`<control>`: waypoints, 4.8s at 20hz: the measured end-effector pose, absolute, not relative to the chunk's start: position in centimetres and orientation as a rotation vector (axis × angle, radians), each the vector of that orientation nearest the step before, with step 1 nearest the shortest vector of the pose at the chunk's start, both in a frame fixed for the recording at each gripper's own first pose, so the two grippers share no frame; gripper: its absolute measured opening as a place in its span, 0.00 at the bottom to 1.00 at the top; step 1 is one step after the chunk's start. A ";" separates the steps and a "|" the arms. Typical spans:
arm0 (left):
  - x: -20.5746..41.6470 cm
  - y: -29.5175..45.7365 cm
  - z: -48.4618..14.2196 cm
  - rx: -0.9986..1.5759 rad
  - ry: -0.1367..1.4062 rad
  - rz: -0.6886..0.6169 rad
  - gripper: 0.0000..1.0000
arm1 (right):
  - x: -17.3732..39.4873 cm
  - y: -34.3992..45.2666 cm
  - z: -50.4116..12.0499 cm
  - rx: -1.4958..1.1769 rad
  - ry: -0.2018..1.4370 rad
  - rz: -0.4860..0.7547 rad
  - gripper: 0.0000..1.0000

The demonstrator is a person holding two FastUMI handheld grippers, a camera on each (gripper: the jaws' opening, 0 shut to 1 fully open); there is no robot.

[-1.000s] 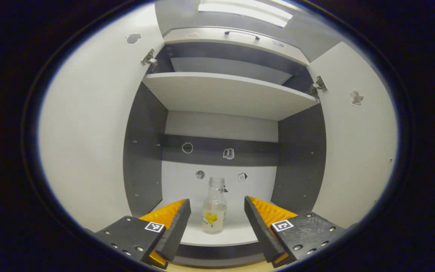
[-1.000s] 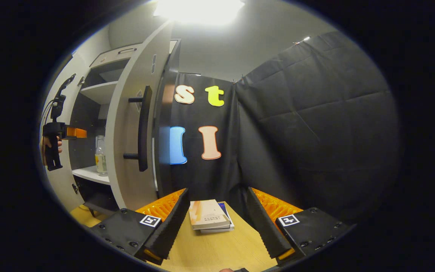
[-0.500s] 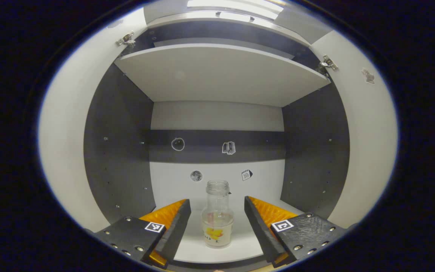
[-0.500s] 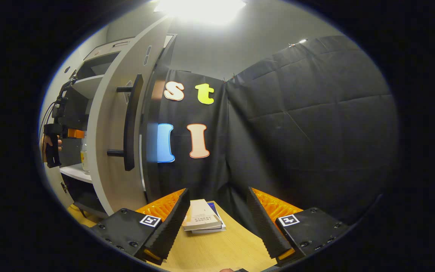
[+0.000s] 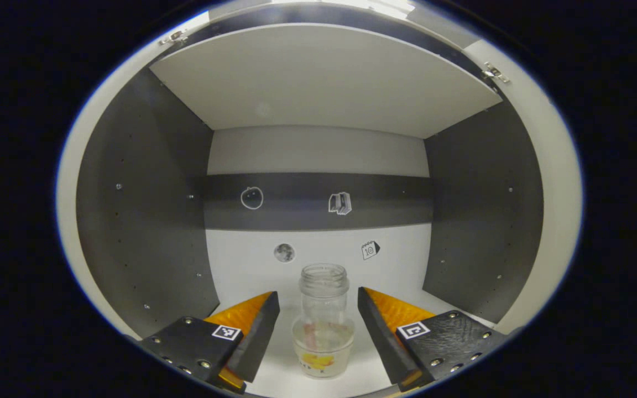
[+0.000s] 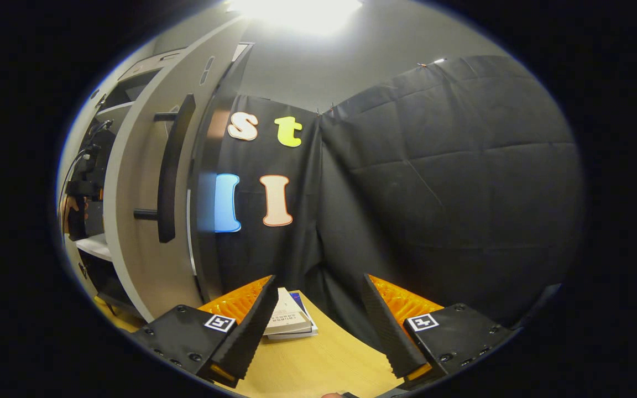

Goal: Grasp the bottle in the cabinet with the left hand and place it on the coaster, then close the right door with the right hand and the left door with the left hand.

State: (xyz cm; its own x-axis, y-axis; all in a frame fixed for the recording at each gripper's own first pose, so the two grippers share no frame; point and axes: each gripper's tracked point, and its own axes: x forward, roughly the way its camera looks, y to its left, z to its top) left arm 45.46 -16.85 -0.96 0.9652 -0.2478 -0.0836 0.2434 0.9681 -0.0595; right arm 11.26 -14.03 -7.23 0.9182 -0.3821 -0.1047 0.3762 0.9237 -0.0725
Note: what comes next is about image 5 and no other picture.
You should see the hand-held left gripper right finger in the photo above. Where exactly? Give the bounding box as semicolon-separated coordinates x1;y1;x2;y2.
357;286;510;392

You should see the clear glass bottle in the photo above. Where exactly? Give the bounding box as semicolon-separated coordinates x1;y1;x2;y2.
292;263;356;379

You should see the grey cabinet door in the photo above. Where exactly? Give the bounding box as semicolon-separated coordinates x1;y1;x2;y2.
462;39;583;335
56;14;208;341

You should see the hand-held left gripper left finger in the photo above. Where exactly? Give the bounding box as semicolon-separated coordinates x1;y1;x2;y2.
136;291;280;394

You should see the grey and white cabinet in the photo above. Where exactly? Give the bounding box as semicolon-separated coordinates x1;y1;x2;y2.
75;0;546;398

